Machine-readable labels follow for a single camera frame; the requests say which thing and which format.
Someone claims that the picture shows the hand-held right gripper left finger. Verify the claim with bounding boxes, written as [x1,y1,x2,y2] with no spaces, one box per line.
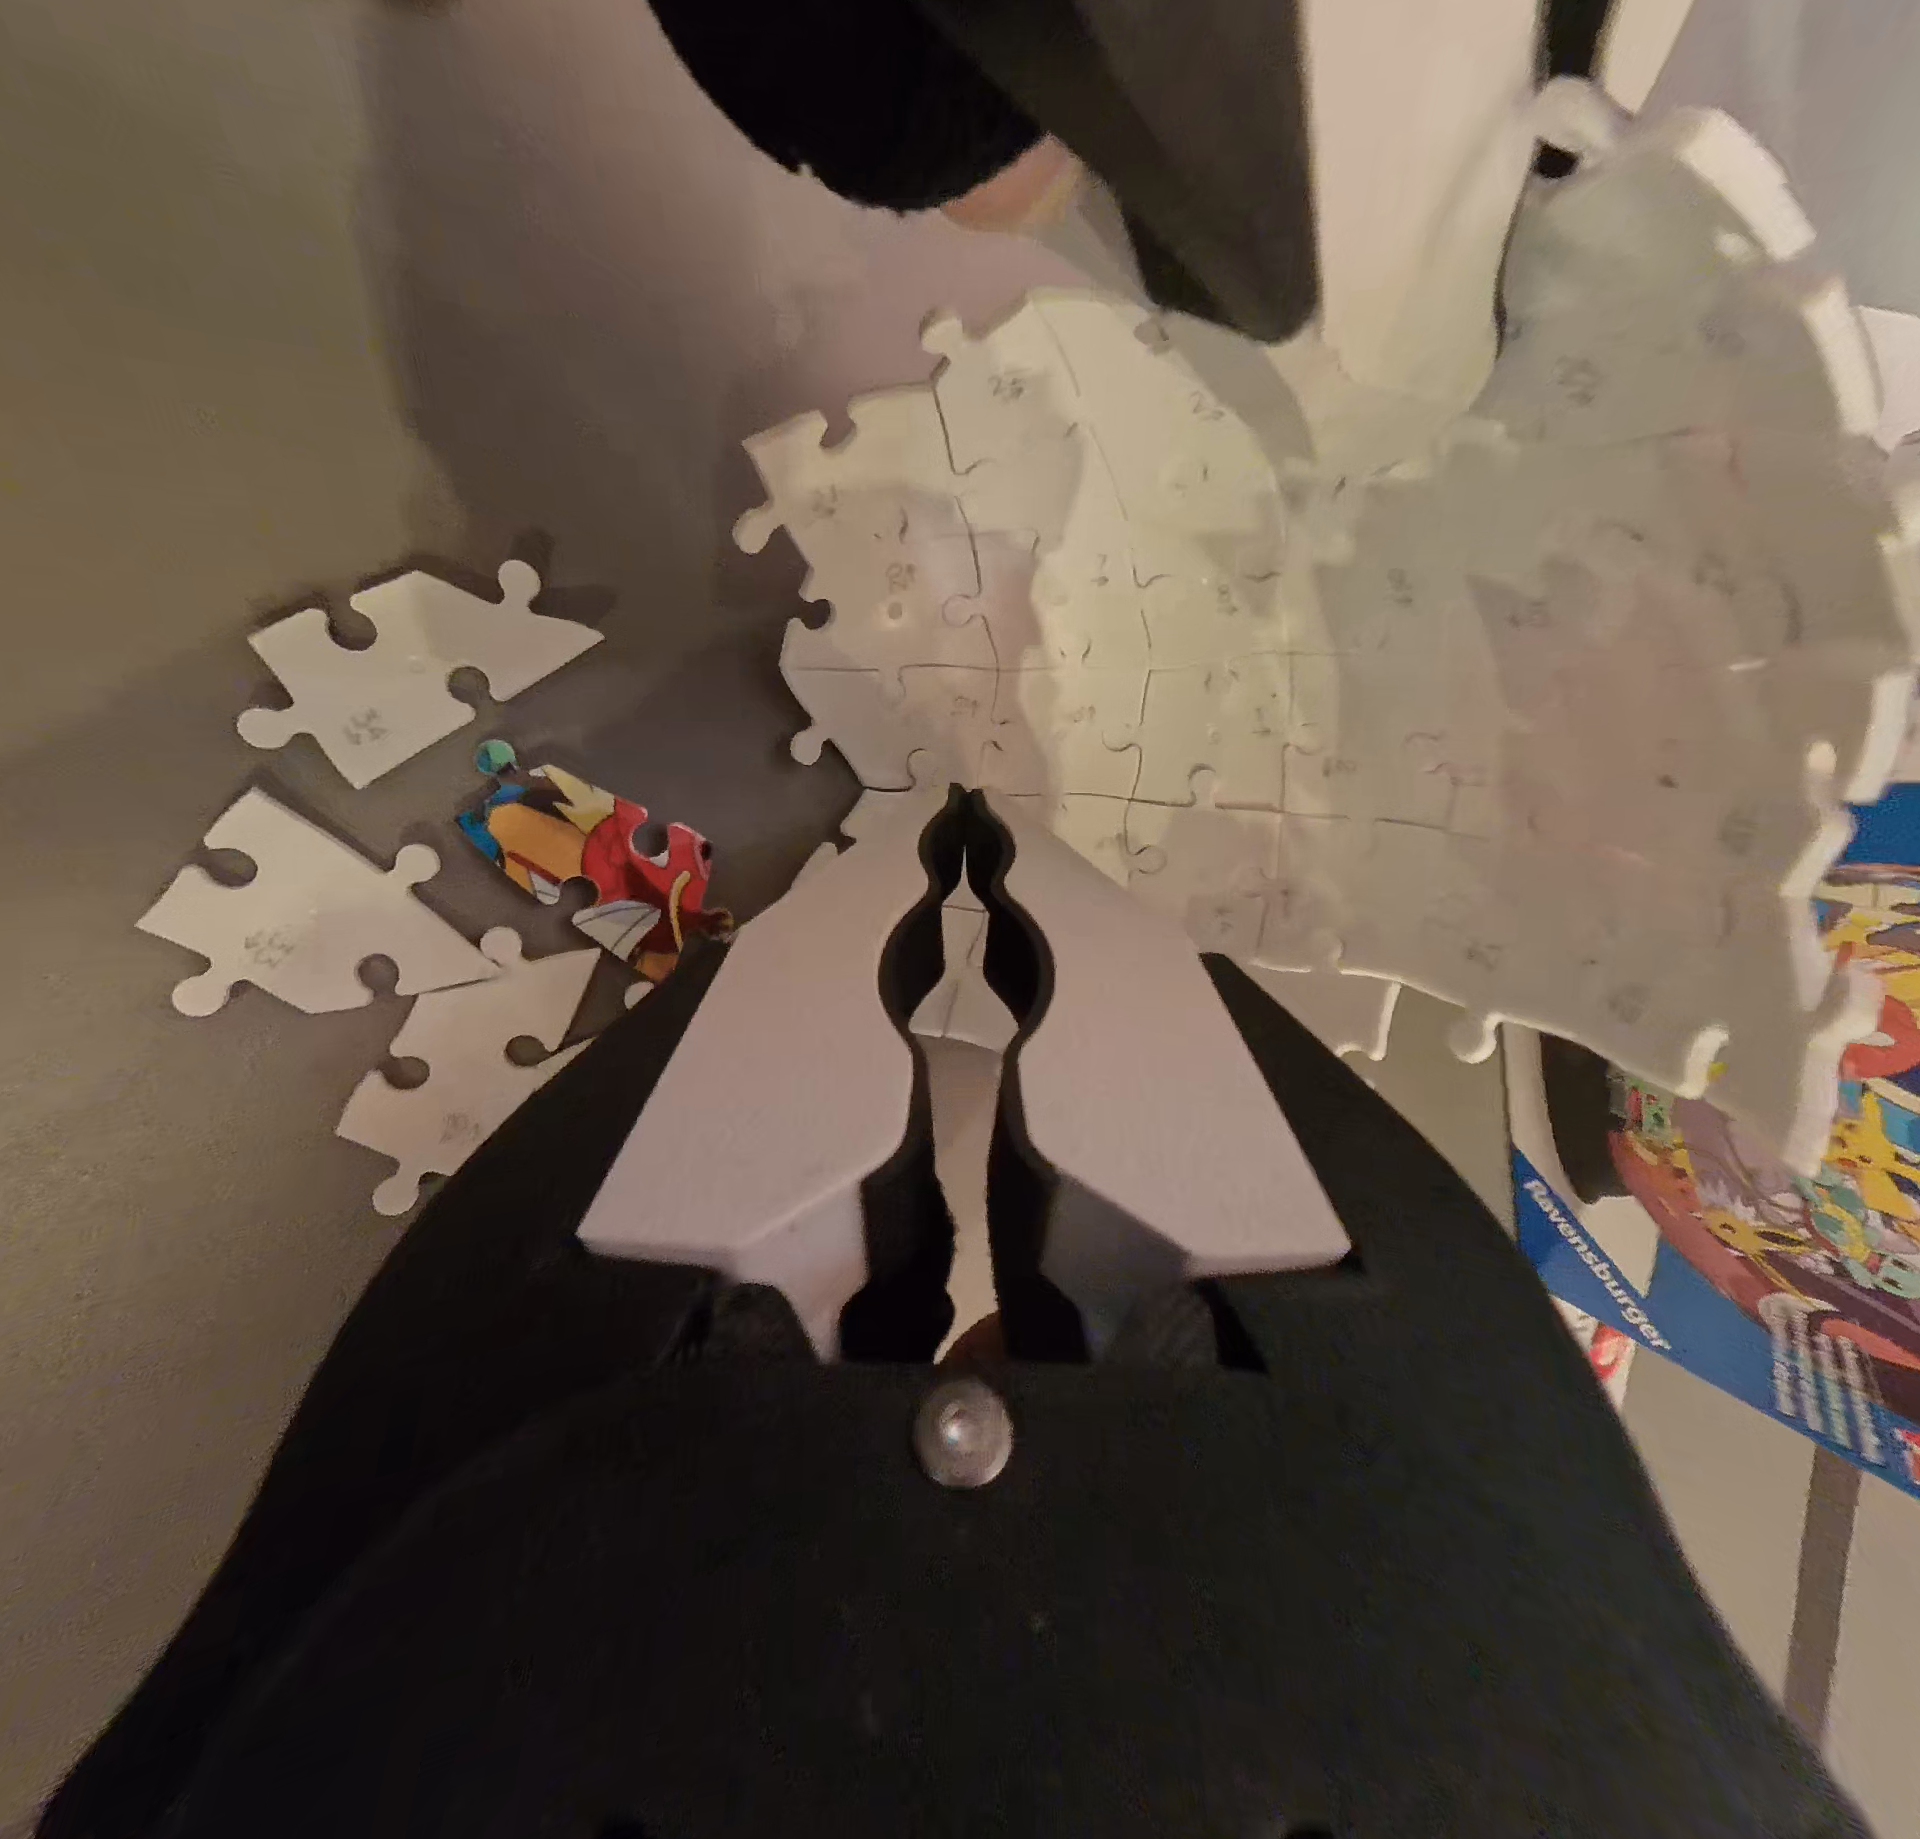
[577,786,965,1363]

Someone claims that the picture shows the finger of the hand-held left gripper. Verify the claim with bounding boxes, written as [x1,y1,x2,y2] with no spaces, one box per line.
[1296,0,1628,389]

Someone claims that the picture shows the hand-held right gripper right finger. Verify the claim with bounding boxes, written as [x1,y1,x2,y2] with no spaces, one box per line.
[963,786,1355,1363]

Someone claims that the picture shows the partly built white puzzle ball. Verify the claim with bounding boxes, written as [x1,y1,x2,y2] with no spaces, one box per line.
[732,77,1920,1171]

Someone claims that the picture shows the white puzzle piece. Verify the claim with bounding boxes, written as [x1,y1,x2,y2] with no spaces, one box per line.
[135,790,499,1016]
[335,926,664,1216]
[235,560,606,792]

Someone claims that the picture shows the colourful printed puzzle piece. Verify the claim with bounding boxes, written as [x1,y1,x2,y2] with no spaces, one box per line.
[455,738,736,986]

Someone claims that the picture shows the blue puzzle box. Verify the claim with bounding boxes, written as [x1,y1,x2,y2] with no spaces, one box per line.
[1495,801,1920,1498]

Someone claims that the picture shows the person's left hand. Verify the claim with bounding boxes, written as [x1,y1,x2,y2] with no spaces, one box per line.
[616,0,1083,234]

